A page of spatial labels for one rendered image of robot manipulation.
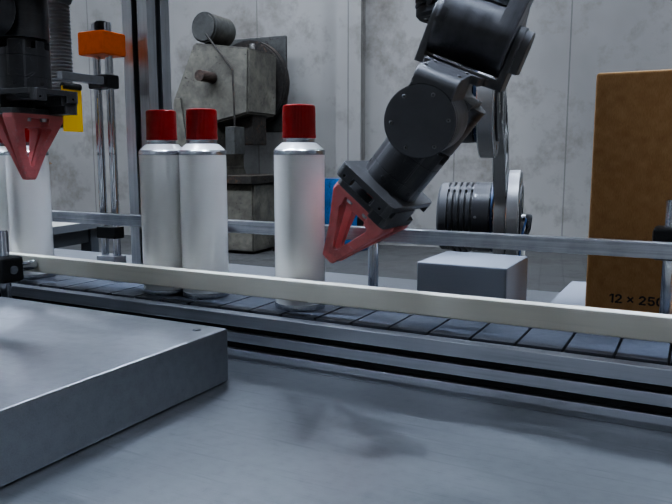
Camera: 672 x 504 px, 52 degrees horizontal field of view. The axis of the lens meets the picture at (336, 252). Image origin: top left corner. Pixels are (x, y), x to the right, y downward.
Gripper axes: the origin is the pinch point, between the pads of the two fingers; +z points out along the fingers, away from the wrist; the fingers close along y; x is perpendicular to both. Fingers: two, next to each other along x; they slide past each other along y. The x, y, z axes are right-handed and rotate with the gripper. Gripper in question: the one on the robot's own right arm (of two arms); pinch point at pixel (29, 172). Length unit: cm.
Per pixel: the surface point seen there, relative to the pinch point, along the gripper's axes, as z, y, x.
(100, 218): 5.9, 1.3, 9.4
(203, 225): 5.3, 21.8, 4.0
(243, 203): 46, -353, 555
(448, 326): 13, 49, 4
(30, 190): 2.4, -5.3, 4.4
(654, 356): 13, 66, 2
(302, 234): 5.5, 34.3, 3.5
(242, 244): 90, -354, 555
